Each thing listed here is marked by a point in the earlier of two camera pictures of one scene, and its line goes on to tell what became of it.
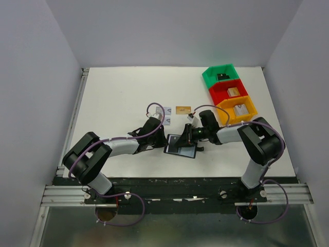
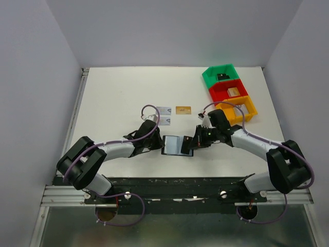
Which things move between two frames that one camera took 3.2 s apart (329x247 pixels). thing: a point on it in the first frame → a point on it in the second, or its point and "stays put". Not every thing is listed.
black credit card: [172, 147] → [186, 145]
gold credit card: [183, 109] stays put
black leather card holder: [171, 147] stays put
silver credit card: [167, 121] stays put
